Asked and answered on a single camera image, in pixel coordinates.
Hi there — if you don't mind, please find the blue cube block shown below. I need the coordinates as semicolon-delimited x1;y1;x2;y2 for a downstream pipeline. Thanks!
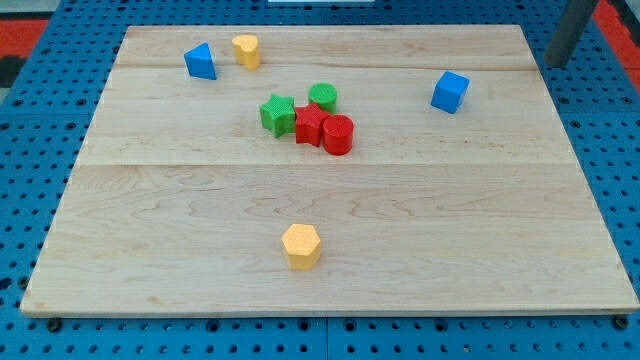
431;71;470;114

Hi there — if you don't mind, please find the red cylinder block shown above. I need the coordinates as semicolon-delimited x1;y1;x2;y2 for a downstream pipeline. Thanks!
323;114;354;156

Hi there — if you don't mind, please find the red star block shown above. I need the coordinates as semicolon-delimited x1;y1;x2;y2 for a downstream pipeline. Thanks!
294;103;330;147

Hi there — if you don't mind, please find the yellow hexagon block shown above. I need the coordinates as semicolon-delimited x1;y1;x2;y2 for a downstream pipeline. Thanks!
281;224;321;271

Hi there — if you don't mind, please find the green star block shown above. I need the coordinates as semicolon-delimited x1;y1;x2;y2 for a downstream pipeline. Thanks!
259;94;296;138

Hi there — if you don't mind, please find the green cylinder block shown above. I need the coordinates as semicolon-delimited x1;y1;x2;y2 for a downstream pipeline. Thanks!
308;83;338;114

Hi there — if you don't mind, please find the wooden board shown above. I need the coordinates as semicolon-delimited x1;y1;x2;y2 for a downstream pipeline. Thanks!
21;25;639;318

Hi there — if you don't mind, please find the yellow heart block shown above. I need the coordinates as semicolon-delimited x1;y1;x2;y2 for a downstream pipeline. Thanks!
232;34;261;71

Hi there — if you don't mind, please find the blue triangle block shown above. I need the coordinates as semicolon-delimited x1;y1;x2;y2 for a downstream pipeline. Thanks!
184;43;217;80

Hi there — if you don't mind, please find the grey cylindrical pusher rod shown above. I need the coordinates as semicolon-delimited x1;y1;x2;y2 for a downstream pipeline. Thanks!
543;0;599;68

